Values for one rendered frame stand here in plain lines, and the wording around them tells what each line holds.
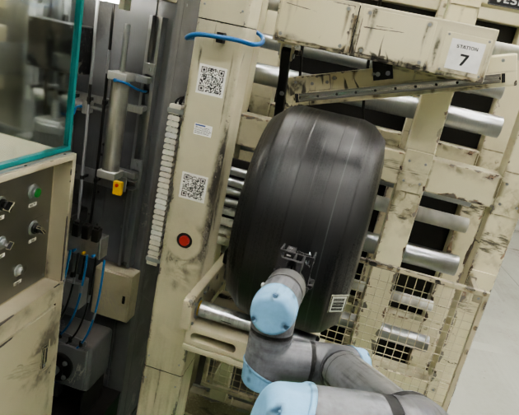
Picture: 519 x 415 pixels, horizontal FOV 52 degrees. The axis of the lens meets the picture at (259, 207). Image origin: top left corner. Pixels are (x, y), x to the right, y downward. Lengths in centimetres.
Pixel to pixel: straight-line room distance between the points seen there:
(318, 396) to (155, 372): 123
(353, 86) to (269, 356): 104
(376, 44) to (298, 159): 50
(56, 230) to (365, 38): 100
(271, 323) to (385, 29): 98
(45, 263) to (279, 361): 85
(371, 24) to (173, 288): 94
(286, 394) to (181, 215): 101
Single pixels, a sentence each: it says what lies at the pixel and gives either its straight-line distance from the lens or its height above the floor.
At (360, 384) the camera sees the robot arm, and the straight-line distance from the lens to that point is 79.
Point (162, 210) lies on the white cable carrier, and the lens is 154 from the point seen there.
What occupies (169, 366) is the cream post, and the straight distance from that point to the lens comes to 173.
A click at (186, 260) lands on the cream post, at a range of 155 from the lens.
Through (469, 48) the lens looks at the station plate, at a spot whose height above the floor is 172.
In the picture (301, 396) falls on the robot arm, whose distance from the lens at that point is 56.
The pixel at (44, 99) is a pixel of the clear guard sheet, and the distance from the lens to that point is 135.
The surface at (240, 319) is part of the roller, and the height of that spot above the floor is 91.
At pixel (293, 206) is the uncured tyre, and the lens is 121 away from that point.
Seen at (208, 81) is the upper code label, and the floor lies 151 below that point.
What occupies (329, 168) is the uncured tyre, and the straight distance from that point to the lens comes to 124.
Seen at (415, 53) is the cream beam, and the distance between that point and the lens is 161.
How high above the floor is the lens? 165
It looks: 18 degrees down
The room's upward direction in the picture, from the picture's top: 12 degrees clockwise
